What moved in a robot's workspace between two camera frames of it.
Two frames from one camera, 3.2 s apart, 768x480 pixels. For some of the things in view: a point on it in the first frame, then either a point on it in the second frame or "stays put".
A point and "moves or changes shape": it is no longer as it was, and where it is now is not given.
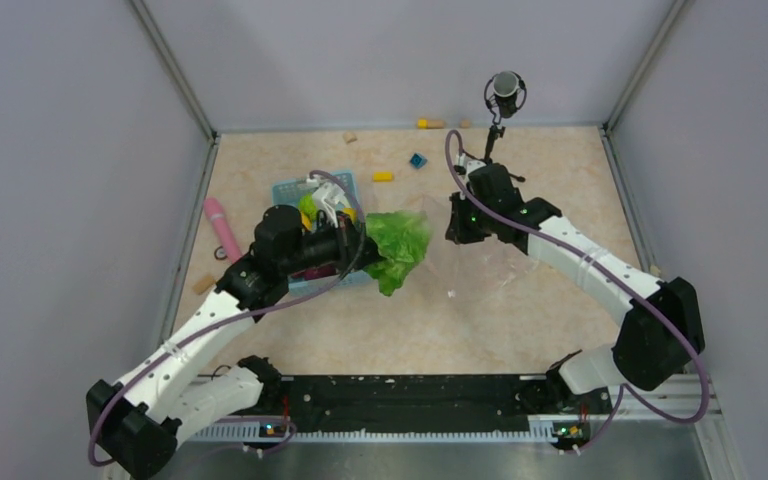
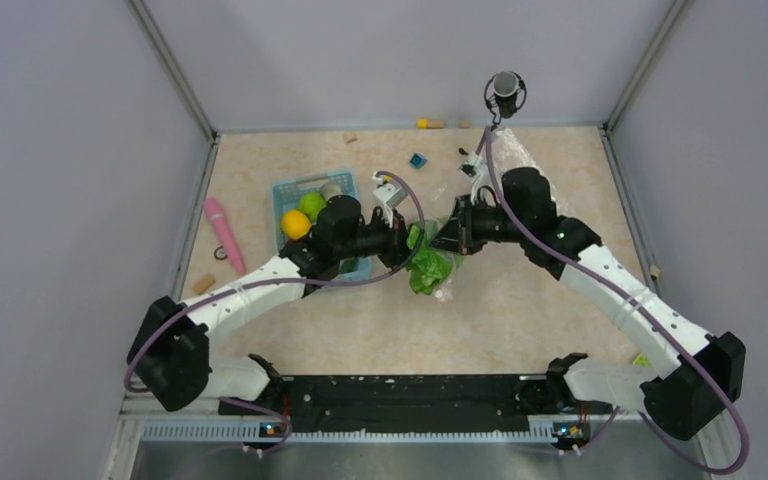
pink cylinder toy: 225,232 stays put
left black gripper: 355,250 to 397,251
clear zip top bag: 453,268 to 435,271
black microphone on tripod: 505,93 stays put
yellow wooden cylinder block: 423,123 stays put
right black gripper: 456,230 stays put
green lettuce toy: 402,237 moves or changes shape
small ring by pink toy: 220,253 stays put
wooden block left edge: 203,284 stays put
